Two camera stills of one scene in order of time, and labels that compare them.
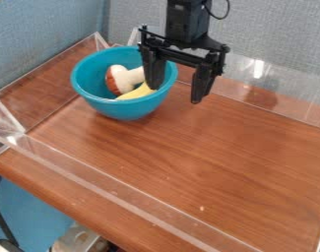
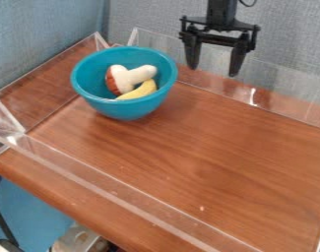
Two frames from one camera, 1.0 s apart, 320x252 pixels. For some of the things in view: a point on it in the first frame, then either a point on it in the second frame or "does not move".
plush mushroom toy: [121, 79] does not move
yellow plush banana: [140, 92] does not move
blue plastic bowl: [89, 81] does not move
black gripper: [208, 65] -> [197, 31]
